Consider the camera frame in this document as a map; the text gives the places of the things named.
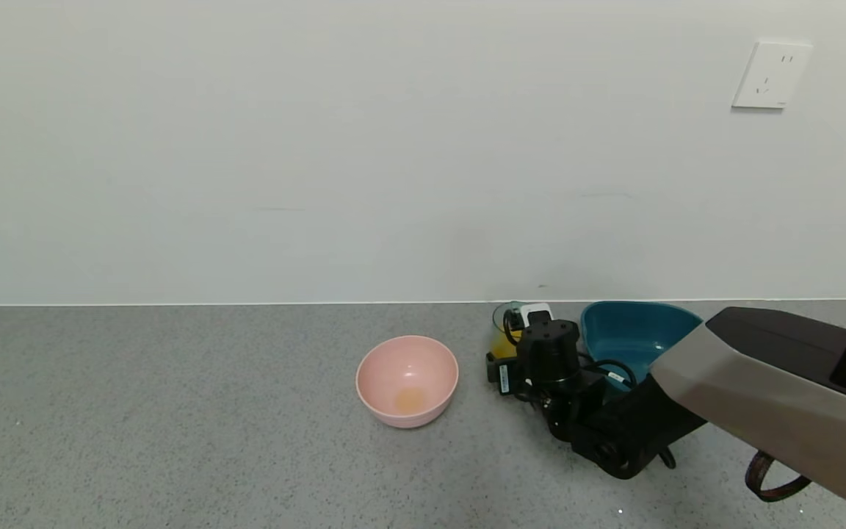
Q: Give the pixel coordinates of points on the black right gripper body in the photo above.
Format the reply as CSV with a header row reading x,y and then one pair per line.
x,y
503,377

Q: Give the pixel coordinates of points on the clear blue ribbed cup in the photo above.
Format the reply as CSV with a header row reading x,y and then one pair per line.
x,y
500,339

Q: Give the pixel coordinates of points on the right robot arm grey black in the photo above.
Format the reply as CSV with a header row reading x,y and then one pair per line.
x,y
761,389

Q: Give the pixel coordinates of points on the pink ribbed bowl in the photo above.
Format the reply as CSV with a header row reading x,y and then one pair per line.
x,y
407,382

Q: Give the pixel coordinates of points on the white black wrist camera box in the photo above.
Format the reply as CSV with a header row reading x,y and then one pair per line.
x,y
537,314

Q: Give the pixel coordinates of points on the white wall socket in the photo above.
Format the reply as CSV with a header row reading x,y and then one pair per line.
x,y
771,75

